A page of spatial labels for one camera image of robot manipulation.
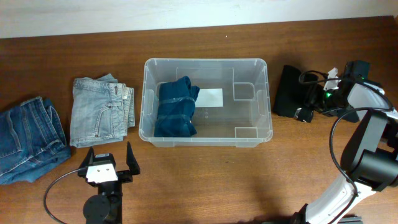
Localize black garment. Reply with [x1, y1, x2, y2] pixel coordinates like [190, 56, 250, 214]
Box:
[272, 65, 313, 123]

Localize teal blue garment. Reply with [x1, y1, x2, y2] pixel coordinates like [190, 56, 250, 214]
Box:
[154, 76, 200, 138]

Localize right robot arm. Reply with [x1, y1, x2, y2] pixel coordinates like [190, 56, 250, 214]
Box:
[289, 60, 397, 224]

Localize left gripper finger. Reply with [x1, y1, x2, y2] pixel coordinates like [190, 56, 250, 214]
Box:
[126, 142, 141, 175]
[79, 147, 95, 169]

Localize clear plastic storage bin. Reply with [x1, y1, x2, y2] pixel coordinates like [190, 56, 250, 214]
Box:
[139, 58, 273, 147]

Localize dark navy garment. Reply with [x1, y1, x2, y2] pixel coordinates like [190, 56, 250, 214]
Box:
[340, 107, 359, 123]

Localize dark blue folded jeans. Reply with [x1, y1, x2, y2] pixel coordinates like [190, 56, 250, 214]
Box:
[1, 96, 71, 185]

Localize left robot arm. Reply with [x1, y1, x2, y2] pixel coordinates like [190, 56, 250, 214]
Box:
[78, 143, 141, 224]

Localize light blue jeans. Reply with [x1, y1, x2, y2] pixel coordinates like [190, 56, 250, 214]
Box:
[70, 73, 135, 148]

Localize white label in bin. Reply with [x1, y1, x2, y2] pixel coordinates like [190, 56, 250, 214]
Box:
[195, 88, 223, 108]

